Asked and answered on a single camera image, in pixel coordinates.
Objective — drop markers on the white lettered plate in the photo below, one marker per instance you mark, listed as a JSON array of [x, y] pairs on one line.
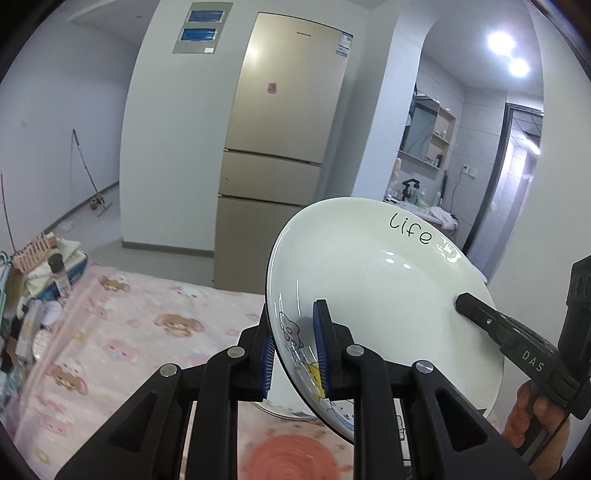
[[369, 277]]

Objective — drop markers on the gold refrigerator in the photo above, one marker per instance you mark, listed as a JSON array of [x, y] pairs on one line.
[[277, 138]]

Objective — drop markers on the pink carrot-print bowl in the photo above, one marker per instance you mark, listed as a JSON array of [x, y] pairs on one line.
[[291, 459]]

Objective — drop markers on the floor mop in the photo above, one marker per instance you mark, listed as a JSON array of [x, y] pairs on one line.
[[105, 210]]

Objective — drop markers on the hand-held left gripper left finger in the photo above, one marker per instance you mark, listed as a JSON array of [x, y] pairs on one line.
[[267, 364]]

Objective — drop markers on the pile of assorted packets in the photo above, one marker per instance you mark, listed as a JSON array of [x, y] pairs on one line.
[[18, 332]]

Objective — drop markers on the pink cartoon-print tablecloth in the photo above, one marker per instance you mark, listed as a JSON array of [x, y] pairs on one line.
[[138, 323]]

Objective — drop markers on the pink miniature fence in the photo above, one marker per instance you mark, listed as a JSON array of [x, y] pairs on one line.
[[34, 251]]

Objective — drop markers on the green bottle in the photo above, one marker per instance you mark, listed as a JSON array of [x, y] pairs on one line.
[[422, 198]]

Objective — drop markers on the white wall socket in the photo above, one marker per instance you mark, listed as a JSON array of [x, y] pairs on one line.
[[468, 171]]

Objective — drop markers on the pale figurine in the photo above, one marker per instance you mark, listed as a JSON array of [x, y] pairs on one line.
[[397, 173]]

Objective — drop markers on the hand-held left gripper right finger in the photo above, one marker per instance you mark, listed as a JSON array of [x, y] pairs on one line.
[[319, 350]]

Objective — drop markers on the grey wall electrical panel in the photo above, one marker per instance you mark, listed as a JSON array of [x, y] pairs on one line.
[[203, 34]]

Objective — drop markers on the black hanging appliance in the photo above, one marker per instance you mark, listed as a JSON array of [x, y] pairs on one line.
[[444, 187]]

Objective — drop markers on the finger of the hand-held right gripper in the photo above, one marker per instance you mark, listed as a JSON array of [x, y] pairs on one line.
[[517, 346]]

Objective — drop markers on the white towel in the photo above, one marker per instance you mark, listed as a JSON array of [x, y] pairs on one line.
[[441, 217]]

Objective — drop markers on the round ceiling light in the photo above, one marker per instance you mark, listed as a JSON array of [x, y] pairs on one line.
[[501, 42], [518, 68]]

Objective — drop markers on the black-capped bottle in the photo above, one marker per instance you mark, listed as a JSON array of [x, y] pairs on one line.
[[59, 281]]

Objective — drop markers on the black faucet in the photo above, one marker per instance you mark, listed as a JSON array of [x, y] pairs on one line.
[[408, 187]]

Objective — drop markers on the mirror wall cabinet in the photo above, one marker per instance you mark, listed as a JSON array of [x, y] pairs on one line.
[[425, 134]]

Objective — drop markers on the black door frame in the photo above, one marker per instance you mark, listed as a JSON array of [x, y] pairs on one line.
[[501, 152]]

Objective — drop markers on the person's right hand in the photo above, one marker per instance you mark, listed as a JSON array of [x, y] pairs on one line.
[[512, 420]]

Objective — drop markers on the blue patterned box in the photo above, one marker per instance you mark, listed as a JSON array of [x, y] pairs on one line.
[[78, 272]]

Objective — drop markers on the brown slippers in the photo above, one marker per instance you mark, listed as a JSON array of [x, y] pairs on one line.
[[96, 201]]

